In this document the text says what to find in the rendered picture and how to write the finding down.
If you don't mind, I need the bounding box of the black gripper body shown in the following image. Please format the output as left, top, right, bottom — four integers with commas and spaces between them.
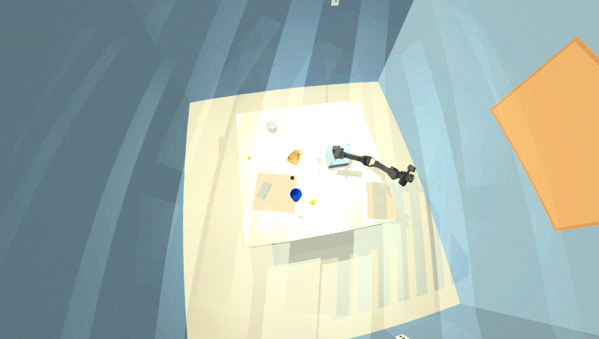
399, 164, 416, 186

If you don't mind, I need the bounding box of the blue cup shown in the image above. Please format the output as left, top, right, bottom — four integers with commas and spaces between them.
290, 189, 302, 202

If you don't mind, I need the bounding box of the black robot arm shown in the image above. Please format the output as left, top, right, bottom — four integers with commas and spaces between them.
333, 145, 414, 183

